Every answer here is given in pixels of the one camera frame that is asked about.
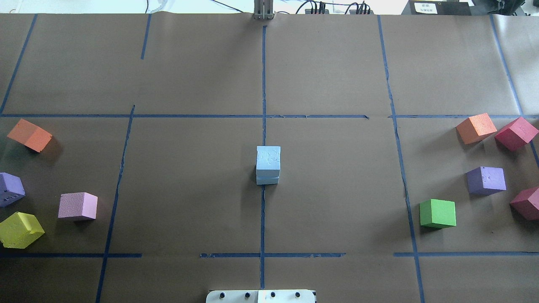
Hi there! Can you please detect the green foam block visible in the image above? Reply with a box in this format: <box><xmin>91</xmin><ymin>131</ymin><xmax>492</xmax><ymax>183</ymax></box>
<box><xmin>419</xmin><ymin>199</ymin><xmax>457</xmax><ymax>229</ymax></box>

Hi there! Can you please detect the light pink foam block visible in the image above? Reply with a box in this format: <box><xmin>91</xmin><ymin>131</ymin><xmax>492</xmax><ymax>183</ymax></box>
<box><xmin>57</xmin><ymin>192</ymin><xmax>98</xmax><ymax>221</ymax></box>

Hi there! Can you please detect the far orange foam block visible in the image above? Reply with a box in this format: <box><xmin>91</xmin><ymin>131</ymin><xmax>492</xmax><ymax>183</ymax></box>
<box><xmin>456</xmin><ymin>113</ymin><xmax>497</xmax><ymax>145</ymax></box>

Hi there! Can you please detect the orange foam block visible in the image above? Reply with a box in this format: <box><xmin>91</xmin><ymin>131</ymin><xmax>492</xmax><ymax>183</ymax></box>
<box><xmin>7</xmin><ymin>119</ymin><xmax>53</xmax><ymax>153</ymax></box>
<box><xmin>456</xmin><ymin>113</ymin><xmax>497</xmax><ymax>145</ymax></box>

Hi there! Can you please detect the black box with label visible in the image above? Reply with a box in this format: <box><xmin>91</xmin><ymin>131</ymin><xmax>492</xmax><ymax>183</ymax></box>
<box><xmin>401</xmin><ymin>0</ymin><xmax>472</xmax><ymax>16</ymax></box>

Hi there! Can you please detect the far purple foam block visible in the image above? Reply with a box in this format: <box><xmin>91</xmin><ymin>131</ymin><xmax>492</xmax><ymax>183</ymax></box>
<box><xmin>465</xmin><ymin>166</ymin><xmax>507</xmax><ymax>196</ymax></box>

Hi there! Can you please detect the purple foam block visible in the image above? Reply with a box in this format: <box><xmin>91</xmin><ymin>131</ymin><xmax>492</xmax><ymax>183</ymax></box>
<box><xmin>0</xmin><ymin>172</ymin><xmax>26</xmax><ymax>207</ymax></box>
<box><xmin>465</xmin><ymin>166</ymin><xmax>507</xmax><ymax>196</ymax></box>

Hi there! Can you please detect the near orange foam block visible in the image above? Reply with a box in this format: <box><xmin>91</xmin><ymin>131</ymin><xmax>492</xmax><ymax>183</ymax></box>
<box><xmin>7</xmin><ymin>119</ymin><xmax>53</xmax><ymax>153</ymax></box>

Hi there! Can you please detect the crimson foam block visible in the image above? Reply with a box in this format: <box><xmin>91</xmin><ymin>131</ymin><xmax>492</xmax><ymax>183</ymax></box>
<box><xmin>494</xmin><ymin>117</ymin><xmax>539</xmax><ymax>152</ymax></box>
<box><xmin>510</xmin><ymin>186</ymin><xmax>539</xmax><ymax>221</ymax></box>

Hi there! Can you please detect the near purple foam block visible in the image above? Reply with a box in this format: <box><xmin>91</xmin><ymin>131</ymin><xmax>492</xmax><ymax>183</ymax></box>
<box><xmin>0</xmin><ymin>172</ymin><xmax>26</xmax><ymax>207</ymax></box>

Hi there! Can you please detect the far crimson foam block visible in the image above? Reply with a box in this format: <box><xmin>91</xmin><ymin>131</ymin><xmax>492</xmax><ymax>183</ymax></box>
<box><xmin>510</xmin><ymin>186</ymin><xmax>539</xmax><ymax>221</ymax></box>

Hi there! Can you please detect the yellow foam block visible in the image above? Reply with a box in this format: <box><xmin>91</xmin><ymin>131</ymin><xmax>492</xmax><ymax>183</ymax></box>
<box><xmin>0</xmin><ymin>212</ymin><xmax>45</xmax><ymax>249</ymax></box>

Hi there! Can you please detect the aluminium frame post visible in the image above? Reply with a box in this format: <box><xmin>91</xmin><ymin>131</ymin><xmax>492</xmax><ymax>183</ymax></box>
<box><xmin>253</xmin><ymin>0</ymin><xmax>275</xmax><ymax>20</ymax></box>

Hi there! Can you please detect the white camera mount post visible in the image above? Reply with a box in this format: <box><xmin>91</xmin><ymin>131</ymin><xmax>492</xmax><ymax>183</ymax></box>
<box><xmin>205</xmin><ymin>289</ymin><xmax>317</xmax><ymax>303</ymax></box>

